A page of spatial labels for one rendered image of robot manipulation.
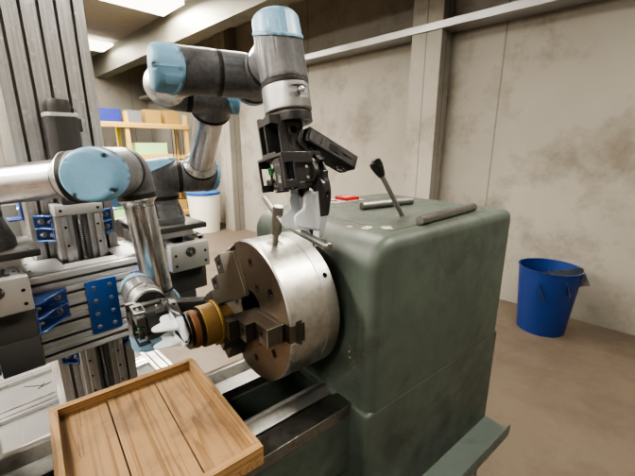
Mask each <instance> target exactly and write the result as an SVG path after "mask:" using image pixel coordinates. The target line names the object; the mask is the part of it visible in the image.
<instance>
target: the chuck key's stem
mask: <svg viewBox="0 0 635 476"><path fill-rule="evenodd" d="M279 214H280V215H281V216H283V205H281V204H275V205H273V210H272V220H271V230H270V233H271V234H272V241H271V244H272V245H273V246H278V242H279V235H281V233H282V226H281V224H280V223H279V221H278V220H277V219H276V216H277V215H279Z"/></svg>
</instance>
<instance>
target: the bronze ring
mask: <svg viewBox="0 0 635 476"><path fill-rule="evenodd" d="M182 314H183V317H184V319H185V322H186V325H187V327H188V330H189V332H190V341H189V344H188V345H187V346H186V347H187V348H189V349H197V348H200V347H201V346H203V347H205V348H206V347H209V346H211V345H214V344H218V345H221V344H223V343H224V342H225V340H226V325H225V320H224V317H225V316H229V315H233V312H232V309H231V307H230V306H229V305H228V304H226V303H225V304H221V305H218V304H217V303H216V302H215V301H214V300H212V299H211V300H208V301H207V303H205V304H202V305H198V306H195V307H194V308H193V310H189V311H185V312H184V313H182Z"/></svg>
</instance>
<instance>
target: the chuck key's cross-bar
mask: <svg viewBox="0 0 635 476"><path fill-rule="evenodd" d="M262 199H263V201H264V202H265V204H266V205H267V206H268V208H269V209H270V211H271V212H272V210H273V204H272V203H271V202H270V200H269V199H268V198H267V197H266V196H265V195H264V196H263V197H262ZM276 219H277V220H278V221H279V223H280V224H281V226H282V227H283V228H284V226H283V225H282V216H281V215H280V214H279V215H277V216H276ZM287 230H290V231H291V232H293V233H295V234H297V235H299V236H300V237H302V238H304V239H305V240H307V241H309V242H311V243H313V244H315V245H317V246H319V247H321V248H323V249H325V250H327V251H329V250H331V249H332V247H333V246H332V244H331V243H329V242H327V241H325V240H322V239H320V238H318V237H316V236H315V235H313V234H311V233H309V232H307V231H305V230H298V229H287Z"/></svg>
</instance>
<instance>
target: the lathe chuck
mask: <svg viewBox="0 0 635 476"><path fill-rule="evenodd" d="M269 241H272V234H269V235H265V236H259V237H253V238H248V239H243V240H238V241H235V242H234V245H235V248H236V251H237V255H238V258H239V261H240V264H241V266H242V270H243V273H244V276H245V279H246V283H247V286H248V289H249V290H250V291H251V292H252V293H253V294H252V295H249V296H247V297H244V298H242V299H238V300H236V301H232V302H229V303H226V304H228V305H229V306H230V307H231V309H232V312H233V314H237V313H240V312H243V311H246V310H249V309H252V308H255V307H258V308H259V307H260V308H261V309H262V310H264V311H265V312H267V313H269V314H270V315H272V316H274V317H276V318H277V319H279V320H280V321H282V322H283V323H284V324H286V325H287V326H289V327H294V326H296V322H297V321H299V322H300V323H302V340H300V343H299V344H296V343H293V344H291V345H289V344H288V343H287V342H286V341H285V342H283V343H281V344H280V345H277V346H275V347H272V348H265V347H264V346H263V345H262V344H260V343H259V342H258V341H257V340H254V341H252V342H249V343H247V345H246V348H245V351H244V354H243V358H244V359H245V361H246V362H247V363H248V365H249V366H250V367H251V368H252V370H253V371H254V372H256V373H257V374H258V375H259V376H261V377H262V378H264V379H266V380H269V381H277V380H279V379H281V378H283V377H285V376H287V375H289V374H291V373H293V371H295V370H296V369H298V368H300V367H301V366H303V367H306V366H308V365H310V364H312V363H314V362H315V361H316V360H317V359H318V358H319V356H320V355H321V353H322V351H323V349H324V346H325V343H326V338H327V330H328V318H327V309H326V302H325V298H324V294H323V291H322V287H321V284H320V282H319V279H318V275H317V273H316V271H315V269H314V267H313V266H312V264H311V262H310V261H309V259H308V257H307V256H306V255H305V253H304V252H303V251H302V249H301V248H300V247H299V246H298V245H297V244H296V243H295V242H294V241H292V240H291V239H289V238H288V237H286V236H284V235H279V242H280V243H282V244H283V245H282V246H281V247H272V246H269V245H268V244H267V242H269ZM303 367H302V368H303ZM300 369H301V368H300ZM300 369H299V370H300Z"/></svg>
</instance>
